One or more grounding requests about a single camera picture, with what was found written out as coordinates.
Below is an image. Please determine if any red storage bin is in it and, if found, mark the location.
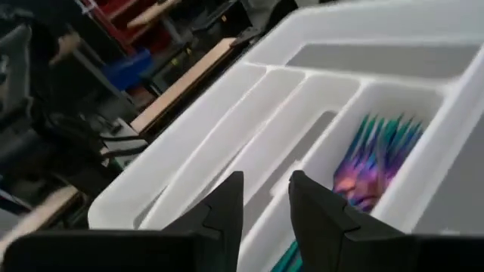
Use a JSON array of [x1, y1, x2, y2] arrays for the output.
[[81, 0, 178, 54]]

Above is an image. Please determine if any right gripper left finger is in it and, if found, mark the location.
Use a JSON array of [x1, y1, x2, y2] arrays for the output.
[[2, 171, 245, 272]]

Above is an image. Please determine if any blue storage bin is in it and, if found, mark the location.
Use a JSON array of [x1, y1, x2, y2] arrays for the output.
[[100, 48, 154, 91]]

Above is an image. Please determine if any white plastic cutlery tray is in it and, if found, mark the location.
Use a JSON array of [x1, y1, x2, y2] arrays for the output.
[[87, 0, 484, 272]]

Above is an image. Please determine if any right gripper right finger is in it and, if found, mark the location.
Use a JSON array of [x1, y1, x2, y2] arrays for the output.
[[288, 168, 484, 272]]

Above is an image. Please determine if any iridescent rainbow fork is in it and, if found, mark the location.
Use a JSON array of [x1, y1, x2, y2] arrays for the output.
[[270, 113, 402, 272], [362, 115, 427, 205], [340, 113, 417, 212]]

